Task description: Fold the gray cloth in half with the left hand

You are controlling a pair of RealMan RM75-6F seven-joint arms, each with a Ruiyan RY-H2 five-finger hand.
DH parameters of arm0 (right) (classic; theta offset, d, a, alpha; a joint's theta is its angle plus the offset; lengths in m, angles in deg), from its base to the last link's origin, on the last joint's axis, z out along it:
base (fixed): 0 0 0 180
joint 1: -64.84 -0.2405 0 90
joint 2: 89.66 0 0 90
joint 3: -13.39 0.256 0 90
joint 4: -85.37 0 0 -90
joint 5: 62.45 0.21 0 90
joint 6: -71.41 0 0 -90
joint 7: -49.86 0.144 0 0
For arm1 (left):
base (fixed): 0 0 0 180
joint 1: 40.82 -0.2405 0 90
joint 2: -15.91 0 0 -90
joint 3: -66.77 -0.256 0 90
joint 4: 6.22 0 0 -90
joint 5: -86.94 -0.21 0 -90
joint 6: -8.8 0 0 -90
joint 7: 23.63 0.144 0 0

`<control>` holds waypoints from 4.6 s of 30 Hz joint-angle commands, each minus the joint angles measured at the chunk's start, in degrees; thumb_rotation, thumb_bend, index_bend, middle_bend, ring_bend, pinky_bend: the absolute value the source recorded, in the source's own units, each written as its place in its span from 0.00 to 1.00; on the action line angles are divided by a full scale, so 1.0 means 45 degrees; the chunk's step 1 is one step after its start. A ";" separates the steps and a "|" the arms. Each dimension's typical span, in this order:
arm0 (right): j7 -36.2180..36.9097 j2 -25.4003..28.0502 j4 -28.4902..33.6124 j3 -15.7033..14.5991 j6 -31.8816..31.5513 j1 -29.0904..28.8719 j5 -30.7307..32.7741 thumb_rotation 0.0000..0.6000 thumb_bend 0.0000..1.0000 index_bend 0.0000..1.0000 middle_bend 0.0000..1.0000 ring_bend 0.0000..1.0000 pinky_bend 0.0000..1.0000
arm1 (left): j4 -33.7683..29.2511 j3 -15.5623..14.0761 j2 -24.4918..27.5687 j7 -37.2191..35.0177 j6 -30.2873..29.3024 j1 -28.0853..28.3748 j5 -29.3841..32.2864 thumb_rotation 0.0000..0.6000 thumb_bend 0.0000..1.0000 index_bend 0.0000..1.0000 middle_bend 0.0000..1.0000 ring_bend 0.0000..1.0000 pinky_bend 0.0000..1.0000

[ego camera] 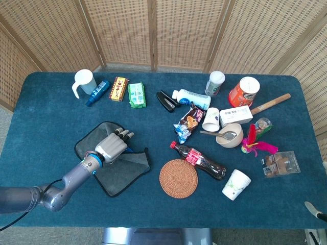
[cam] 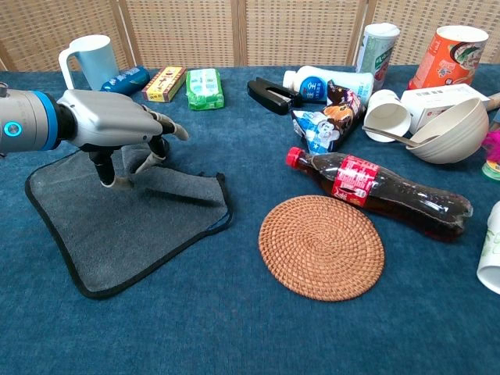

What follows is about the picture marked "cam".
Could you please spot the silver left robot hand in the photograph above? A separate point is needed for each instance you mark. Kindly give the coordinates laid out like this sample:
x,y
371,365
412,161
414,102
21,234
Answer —
x,y
109,117

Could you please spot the grey and blue cloth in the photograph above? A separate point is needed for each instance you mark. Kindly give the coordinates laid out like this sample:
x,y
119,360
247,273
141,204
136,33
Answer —
x,y
117,234

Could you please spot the dark blue spray bottle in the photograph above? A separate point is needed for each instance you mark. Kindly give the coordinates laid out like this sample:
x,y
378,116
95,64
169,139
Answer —
x,y
125,80

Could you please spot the yellow and red small box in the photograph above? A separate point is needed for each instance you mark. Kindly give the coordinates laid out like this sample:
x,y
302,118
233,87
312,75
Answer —
x,y
164,84

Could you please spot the green tissue pack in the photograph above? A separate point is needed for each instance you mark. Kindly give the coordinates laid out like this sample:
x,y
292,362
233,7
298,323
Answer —
x,y
205,90

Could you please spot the woven rattan folding screen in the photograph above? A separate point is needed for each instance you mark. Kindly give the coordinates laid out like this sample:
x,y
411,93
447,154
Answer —
x,y
183,31

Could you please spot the black stapler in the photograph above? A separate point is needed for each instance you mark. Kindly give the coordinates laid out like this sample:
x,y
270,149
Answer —
x,y
258,86

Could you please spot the white bottle blue label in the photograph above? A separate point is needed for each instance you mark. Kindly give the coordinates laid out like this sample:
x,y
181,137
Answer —
x,y
308,88

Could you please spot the blue and brown snack bag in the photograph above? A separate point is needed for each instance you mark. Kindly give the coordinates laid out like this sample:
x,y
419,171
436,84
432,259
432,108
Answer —
x,y
324,125

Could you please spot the round woven rattan coaster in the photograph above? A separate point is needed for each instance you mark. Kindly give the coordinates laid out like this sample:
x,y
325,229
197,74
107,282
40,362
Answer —
x,y
320,248

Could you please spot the blue tablecloth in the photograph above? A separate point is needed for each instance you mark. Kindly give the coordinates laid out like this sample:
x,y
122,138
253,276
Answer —
x,y
234,332

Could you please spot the tall white and green cup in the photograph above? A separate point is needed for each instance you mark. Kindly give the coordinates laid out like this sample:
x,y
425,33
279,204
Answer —
x,y
377,51

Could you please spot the beige spoon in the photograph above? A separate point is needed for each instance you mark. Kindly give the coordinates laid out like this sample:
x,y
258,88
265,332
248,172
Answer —
x,y
384,134

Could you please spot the plain white paper cup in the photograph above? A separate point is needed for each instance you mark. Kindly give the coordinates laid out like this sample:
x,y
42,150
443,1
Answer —
x,y
386,117

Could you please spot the cola bottle red label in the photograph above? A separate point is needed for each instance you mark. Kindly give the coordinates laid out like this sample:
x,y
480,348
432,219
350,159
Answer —
x,y
390,191

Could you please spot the white cardboard box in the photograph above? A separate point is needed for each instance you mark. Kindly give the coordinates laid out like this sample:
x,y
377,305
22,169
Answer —
x,y
433,99

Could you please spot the orange instant noodle cup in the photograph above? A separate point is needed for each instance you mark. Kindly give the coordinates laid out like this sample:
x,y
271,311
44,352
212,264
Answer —
x,y
441,58

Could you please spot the beige bowl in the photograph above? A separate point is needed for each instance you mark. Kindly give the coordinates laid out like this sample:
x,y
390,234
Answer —
x,y
457,136

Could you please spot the pink feather shuttlecock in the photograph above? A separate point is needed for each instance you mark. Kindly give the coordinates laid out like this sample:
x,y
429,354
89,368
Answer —
x,y
493,144

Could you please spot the white cup green print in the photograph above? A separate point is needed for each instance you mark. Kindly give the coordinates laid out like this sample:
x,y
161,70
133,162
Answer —
x,y
491,254

